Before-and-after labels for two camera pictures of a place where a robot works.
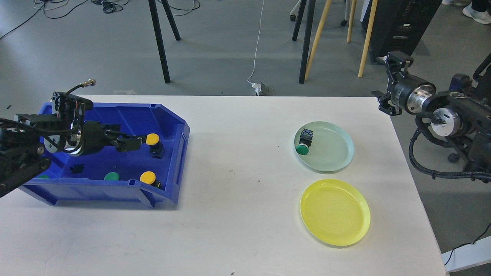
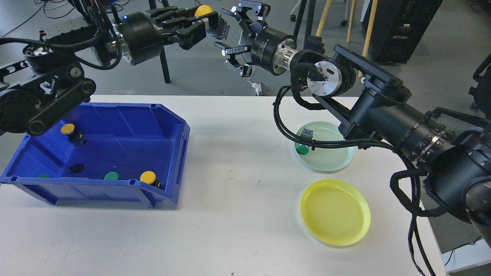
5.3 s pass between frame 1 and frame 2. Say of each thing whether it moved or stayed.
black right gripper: moved
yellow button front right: stayed
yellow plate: stayed
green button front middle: stayed
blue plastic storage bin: stayed
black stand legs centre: stayed
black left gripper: moved
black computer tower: stayed
